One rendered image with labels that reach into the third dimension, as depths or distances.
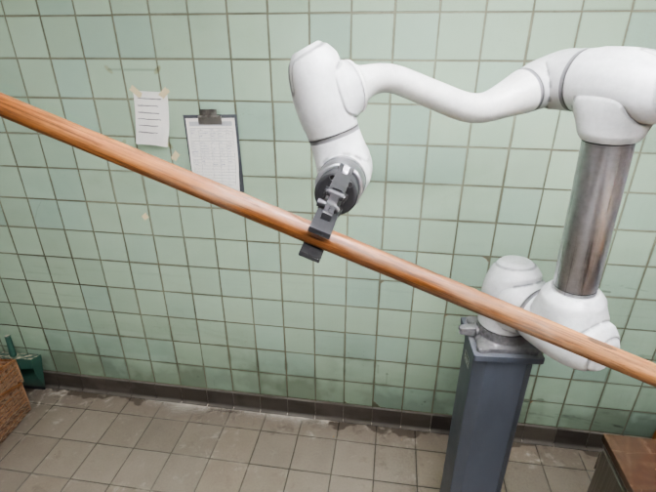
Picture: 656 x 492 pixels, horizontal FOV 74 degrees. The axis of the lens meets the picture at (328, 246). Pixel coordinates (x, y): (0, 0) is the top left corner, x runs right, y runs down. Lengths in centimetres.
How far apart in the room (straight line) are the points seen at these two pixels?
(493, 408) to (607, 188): 80
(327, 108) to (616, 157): 61
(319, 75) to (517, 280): 81
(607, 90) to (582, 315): 51
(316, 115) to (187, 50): 115
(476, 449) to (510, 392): 26
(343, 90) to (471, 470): 138
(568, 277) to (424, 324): 105
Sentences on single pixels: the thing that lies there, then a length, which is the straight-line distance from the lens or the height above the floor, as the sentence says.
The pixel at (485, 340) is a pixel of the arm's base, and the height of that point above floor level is 102.
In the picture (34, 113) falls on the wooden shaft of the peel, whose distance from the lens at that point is 71.
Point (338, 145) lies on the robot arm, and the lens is 83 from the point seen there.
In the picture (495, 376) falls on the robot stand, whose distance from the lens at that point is 149.
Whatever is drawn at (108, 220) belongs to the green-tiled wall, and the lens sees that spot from 231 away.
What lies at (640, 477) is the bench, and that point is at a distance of 188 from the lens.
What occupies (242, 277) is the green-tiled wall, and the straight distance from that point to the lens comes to 213.
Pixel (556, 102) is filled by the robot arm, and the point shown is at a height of 173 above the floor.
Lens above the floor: 185
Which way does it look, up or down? 25 degrees down
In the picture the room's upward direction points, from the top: straight up
